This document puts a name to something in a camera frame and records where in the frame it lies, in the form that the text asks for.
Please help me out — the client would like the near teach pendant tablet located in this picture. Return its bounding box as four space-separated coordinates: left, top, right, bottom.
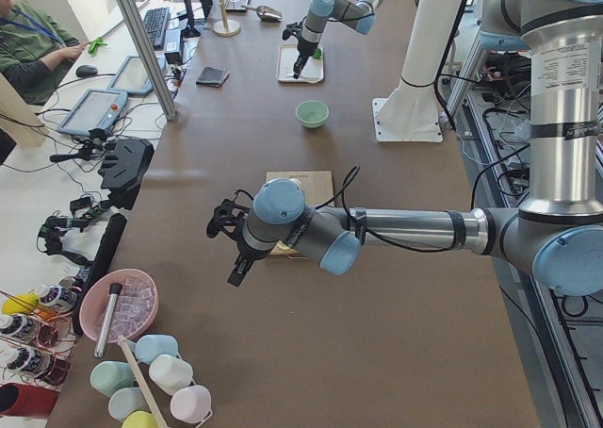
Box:
57 90 128 137

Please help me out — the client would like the mint green cup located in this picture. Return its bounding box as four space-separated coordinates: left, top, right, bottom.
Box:
90 361 135 397

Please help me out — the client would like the white cup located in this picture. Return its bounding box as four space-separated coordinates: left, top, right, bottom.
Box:
149 354 194 395

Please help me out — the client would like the teach pendant tablet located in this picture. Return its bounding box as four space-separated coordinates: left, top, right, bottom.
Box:
57 90 128 137
107 56 153 97

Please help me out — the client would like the black keyboard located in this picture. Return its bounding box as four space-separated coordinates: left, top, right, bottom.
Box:
142 8 170 50

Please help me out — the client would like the pink cup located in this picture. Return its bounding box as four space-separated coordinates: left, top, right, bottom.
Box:
171 385 213 424

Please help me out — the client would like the far teach pendant tablet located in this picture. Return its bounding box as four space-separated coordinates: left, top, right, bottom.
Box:
107 56 153 97

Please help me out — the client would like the yellow cup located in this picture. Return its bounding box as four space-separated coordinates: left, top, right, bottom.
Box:
122 410 158 428

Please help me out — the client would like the pink ice bowl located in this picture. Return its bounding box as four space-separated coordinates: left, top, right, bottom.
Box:
79 269 159 343

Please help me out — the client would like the metal scoop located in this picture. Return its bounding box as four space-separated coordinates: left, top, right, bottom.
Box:
242 4 283 23

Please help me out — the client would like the wooden cutting board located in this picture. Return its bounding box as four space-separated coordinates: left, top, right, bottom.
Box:
266 171 334 260

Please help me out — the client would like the cream rabbit tray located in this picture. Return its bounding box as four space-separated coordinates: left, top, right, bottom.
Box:
276 44 324 84

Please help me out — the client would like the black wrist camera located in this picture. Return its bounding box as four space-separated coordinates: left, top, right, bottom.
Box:
282 22 303 41
206 189 253 240

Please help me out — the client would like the person in green jacket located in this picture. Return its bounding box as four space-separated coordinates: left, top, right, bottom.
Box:
1 0 88 106

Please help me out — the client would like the light blue cup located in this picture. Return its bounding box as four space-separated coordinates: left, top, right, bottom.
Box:
135 334 179 365

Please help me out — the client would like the wooden mug tree stand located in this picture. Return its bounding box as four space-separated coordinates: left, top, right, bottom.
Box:
212 0 240 37

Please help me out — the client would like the black computer mouse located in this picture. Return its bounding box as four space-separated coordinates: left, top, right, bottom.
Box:
75 65 98 78

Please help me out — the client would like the mint green bowl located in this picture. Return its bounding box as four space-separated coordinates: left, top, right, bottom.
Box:
295 100 330 129

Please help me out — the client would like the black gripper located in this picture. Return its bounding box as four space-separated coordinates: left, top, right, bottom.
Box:
227 239 265 286
292 53 313 79

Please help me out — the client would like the aluminium frame post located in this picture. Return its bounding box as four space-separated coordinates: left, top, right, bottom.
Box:
116 0 177 122

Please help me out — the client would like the grey folded cloth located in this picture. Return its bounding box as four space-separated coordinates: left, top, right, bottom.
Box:
195 66 230 88

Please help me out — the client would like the black plastic bracket plate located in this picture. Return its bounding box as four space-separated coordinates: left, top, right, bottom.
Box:
98 138 155 210

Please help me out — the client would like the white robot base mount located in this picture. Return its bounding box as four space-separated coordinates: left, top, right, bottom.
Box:
373 0 466 142

